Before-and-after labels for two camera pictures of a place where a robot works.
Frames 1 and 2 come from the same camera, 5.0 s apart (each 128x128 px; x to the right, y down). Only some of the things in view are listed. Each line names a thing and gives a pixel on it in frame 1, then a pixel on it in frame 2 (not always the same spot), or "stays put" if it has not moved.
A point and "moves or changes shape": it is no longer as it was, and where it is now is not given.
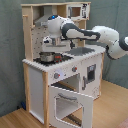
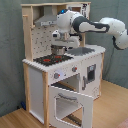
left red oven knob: (56, 75) stays put
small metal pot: (47, 56) moves or changes shape
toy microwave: (78, 11) stays put
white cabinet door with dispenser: (91, 76) stays put
